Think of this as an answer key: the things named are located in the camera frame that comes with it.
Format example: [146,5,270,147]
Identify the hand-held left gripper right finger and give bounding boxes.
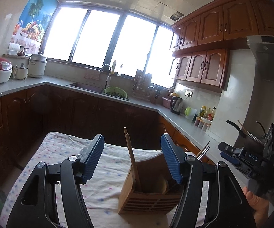
[160,133,257,228]

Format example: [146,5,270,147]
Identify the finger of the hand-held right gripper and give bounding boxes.
[220,151,243,167]
[218,142,240,154]

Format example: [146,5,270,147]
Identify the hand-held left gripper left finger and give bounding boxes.
[6,134,105,228]

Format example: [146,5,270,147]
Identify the wooden utensil holder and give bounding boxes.
[118,152,188,216]

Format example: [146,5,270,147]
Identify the dish rack with utensils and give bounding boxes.
[132,69,152,98]

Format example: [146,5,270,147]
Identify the person's right hand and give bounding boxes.
[243,186,271,225]

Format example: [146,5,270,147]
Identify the black wok with lid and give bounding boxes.
[226,120,271,146]

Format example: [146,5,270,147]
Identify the floral white tablecloth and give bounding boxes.
[0,132,211,228]

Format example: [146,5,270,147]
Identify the grey kitchen countertop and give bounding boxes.
[0,74,249,181]

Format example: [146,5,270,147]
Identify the sauce bottles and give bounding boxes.
[200,106,217,121]

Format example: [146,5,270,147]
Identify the green cup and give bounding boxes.
[185,107,197,122]

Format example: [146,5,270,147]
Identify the steel electric kettle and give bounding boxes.
[170,96,184,115]

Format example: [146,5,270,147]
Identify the pink storage box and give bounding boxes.
[162,97,173,109]

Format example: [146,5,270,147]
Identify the wooden lower cabinets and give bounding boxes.
[0,85,214,186]

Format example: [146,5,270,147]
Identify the wooden cabinets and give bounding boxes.
[0,85,214,186]
[169,0,274,91]

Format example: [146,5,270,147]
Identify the dark utensil block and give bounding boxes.
[149,85,162,104]

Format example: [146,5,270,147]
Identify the green basin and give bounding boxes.
[104,87,128,100]

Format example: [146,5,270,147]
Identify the kitchen sink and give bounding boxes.
[66,82,132,102]

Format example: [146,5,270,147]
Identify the metal sink faucet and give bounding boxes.
[100,64,113,93]

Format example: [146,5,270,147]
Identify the wooden upper cabinets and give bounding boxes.
[169,0,274,91]

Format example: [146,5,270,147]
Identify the steel range hood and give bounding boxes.
[246,35,274,86]

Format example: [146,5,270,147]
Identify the large white electric pot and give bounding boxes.
[28,53,48,78]

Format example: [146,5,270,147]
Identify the small white cooker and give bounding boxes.
[13,63,29,80]

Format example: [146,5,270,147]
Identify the kitchen window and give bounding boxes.
[42,3,178,89]

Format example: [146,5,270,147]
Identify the white paper towel box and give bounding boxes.
[8,43,21,56]

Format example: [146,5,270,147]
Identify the palm tree fruit poster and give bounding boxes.
[9,0,60,55]

